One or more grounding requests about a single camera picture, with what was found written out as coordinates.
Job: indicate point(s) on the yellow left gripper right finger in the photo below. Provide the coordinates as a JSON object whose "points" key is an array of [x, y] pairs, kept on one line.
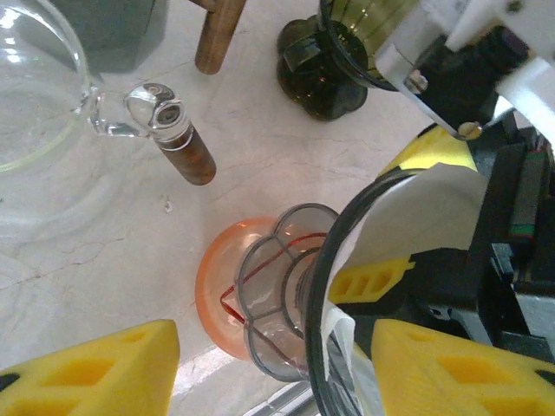
{"points": [[455, 381]]}

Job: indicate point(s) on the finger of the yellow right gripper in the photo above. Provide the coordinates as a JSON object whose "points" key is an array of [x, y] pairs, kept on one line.
{"points": [[429, 151], [364, 284]]}

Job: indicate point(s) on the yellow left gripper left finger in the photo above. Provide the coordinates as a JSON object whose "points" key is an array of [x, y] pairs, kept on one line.
{"points": [[86, 377]]}

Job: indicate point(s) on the white paper coffee filter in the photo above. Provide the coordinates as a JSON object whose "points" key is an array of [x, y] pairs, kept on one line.
{"points": [[412, 216]]}

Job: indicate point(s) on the green transparent coffee dripper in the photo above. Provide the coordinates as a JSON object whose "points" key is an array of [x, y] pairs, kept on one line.
{"points": [[321, 78]]}

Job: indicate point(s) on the orange transparent coffee dripper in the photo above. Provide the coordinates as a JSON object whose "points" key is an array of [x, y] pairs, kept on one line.
{"points": [[217, 281]]}

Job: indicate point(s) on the small white paper scrap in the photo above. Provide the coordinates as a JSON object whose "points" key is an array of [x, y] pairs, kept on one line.
{"points": [[167, 203]]}

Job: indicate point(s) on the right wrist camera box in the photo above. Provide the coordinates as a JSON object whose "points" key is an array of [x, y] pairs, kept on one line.
{"points": [[468, 65]]}

